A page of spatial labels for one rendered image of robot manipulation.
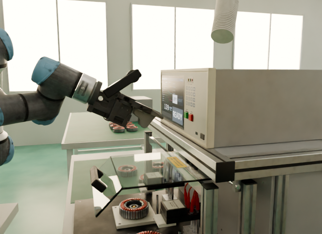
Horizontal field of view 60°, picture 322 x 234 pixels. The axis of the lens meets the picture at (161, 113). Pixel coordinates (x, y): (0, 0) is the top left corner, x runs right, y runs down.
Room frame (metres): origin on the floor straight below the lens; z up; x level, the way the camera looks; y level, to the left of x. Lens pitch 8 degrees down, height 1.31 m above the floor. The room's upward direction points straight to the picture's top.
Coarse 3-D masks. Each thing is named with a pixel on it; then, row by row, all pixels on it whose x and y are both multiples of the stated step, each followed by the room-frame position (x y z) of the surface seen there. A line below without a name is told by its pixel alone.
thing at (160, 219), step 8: (168, 200) 0.81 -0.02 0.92; (176, 200) 0.81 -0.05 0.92; (160, 208) 0.81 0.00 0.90; (168, 208) 0.76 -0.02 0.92; (176, 208) 0.76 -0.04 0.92; (184, 208) 0.76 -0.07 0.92; (200, 208) 0.80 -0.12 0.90; (160, 216) 0.79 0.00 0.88; (168, 216) 0.75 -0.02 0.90; (176, 216) 0.75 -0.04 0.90; (184, 216) 0.76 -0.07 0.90; (192, 216) 0.76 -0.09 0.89; (200, 216) 0.77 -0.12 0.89; (160, 224) 0.74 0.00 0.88; (168, 224) 0.75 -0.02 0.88; (192, 224) 0.82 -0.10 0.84
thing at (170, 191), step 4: (172, 184) 1.00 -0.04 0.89; (176, 184) 1.00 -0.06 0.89; (180, 184) 1.01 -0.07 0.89; (140, 188) 0.99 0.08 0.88; (144, 188) 0.99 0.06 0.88; (148, 188) 0.97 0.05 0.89; (152, 188) 0.98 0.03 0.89; (156, 188) 0.98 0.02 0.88; (160, 188) 0.99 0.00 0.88; (168, 188) 1.05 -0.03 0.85; (172, 188) 1.01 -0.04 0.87; (144, 192) 0.98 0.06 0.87; (168, 192) 1.05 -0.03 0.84; (172, 192) 1.01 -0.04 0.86; (172, 196) 1.01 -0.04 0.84
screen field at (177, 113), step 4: (172, 108) 0.96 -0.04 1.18; (176, 108) 0.92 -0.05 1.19; (172, 112) 0.96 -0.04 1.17; (176, 112) 0.92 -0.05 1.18; (180, 112) 0.89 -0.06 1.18; (172, 116) 0.96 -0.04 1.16; (176, 116) 0.92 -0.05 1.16; (180, 116) 0.89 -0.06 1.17; (176, 120) 0.92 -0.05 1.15; (180, 120) 0.89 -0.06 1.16; (180, 124) 0.89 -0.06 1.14
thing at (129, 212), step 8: (128, 200) 1.03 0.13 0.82; (136, 200) 1.03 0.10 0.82; (144, 200) 1.02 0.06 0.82; (120, 208) 0.97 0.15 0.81; (128, 208) 0.96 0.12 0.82; (136, 208) 0.96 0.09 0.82; (144, 208) 0.97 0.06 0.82; (128, 216) 0.94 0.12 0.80; (136, 216) 0.94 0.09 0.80; (144, 216) 0.96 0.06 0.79
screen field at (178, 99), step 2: (172, 94) 0.96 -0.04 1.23; (174, 94) 0.94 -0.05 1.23; (172, 96) 0.96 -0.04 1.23; (174, 96) 0.94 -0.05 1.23; (176, 96) 0.92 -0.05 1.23; (178, 96) 0.91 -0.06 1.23; (180, 96) 0.89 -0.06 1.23; (182, 96) 0.87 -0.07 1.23; (172, 98) 0.96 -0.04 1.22; (174, 98) 0.94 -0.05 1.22; (176, 98) 0.92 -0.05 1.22; (178, 98) 0.91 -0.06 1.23; (180, 98) 0.89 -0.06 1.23; (182, 98) 0.87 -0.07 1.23; (172, 100) 0.96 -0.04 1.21; (174, 100) 0.94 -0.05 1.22; (176, 100) 0.92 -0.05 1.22; (178, 100) 0.91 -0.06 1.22; (180, 100) 0.89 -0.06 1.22; (182, 100) 0.87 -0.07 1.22; (172, 102) 0.96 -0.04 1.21; (174, 102) 0.94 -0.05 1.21; (176, 102) 0.92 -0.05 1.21; (178, 102) 0.91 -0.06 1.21; (180, 102) 0.89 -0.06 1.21; (182, 102) 0.87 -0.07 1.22; (178, 104) 0.91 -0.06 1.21; (180, 104) 0.89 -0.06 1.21; (182, 104) 0.87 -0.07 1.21
